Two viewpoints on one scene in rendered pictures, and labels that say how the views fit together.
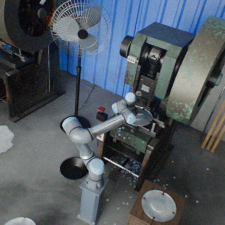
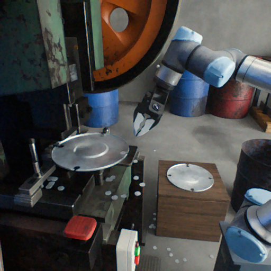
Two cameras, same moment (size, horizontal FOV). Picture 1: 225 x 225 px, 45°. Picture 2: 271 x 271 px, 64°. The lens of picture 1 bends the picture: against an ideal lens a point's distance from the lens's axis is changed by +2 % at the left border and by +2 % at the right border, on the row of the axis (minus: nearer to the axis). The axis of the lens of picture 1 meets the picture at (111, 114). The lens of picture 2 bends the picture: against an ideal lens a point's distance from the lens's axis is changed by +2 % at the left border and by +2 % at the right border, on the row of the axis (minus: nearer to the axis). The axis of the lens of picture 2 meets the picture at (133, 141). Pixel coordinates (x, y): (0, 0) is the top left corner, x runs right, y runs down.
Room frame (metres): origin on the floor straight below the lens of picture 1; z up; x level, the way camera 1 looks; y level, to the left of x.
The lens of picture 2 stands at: (2.00, 0.50, 1.18)
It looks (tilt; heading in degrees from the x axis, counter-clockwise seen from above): 27 degrees down; 257
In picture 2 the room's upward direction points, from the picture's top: straight up
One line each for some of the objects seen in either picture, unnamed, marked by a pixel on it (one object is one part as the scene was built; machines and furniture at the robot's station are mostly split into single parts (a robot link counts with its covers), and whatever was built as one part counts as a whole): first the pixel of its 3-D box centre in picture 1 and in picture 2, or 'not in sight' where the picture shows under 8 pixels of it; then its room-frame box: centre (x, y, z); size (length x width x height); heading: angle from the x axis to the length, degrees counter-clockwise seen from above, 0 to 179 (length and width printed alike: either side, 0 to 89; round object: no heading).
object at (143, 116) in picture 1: (136, 115); (91, 148); (2.00, -0.24, 0.78); 0.29 x 0.29 x 0.01
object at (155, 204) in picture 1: (158, 205); (189, 176); (1.39, -0.52, 0.35); 0.29 x 0.29 x 0.01
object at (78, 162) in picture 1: (74, 170); not in sight; (1.86, 0.29, 0.04); 0.30 x 0.30 x 0.07
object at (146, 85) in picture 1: (146, 89); (60, 81); (2.07, -0.28, 1.04); 0.17 x 0.15 x 0.30; 155
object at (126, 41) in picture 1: (131, 49); not in sight; (2.23, -0.08, 1.31); 0.22 x 0.12 x 0.22; 155
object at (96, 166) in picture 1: (96, 168); (260, 210); (1.43, 0.05, 0.62); 0.13 x 0.12 x 0.14; 35
